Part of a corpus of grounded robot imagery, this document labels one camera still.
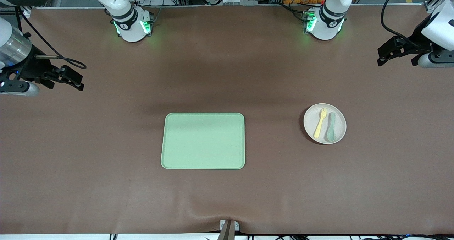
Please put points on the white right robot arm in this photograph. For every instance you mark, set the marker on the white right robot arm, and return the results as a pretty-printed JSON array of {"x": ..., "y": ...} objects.
[{"x": 131, "y": 23}]

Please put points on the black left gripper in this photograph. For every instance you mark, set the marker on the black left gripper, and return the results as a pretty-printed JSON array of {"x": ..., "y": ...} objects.
[{"x": 417, "y": 39}]

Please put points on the yellow plastic fork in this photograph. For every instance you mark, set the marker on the yellow plastic fork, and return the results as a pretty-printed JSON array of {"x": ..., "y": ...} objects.
[{"x": 320, "y": 124}]

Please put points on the sage green plastic spoon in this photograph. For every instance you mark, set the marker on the sage green plastic spoon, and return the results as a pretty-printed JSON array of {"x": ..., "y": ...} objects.
[{"x": 331, "y": 130}]

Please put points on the grey metal table bracket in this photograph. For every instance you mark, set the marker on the grey metal table bracket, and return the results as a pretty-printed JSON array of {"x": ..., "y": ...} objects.
[{"x": 222, "y": 225}]

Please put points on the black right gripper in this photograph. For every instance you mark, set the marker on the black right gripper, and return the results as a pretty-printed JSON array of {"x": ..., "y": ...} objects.
[{"x": 31, "y": 68}]

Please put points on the beige round plate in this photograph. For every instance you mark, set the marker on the beige round plate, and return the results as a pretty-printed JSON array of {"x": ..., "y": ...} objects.
[{"x": 340, "y": 126}]

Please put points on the light green rectangular tray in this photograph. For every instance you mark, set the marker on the light green rectangular tray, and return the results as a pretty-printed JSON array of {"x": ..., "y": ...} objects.
[{"x": 202, "y": 140}]

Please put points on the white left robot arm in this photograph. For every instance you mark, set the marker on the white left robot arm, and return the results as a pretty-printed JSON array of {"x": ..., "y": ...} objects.
[{"x": 330, "y": 20}]

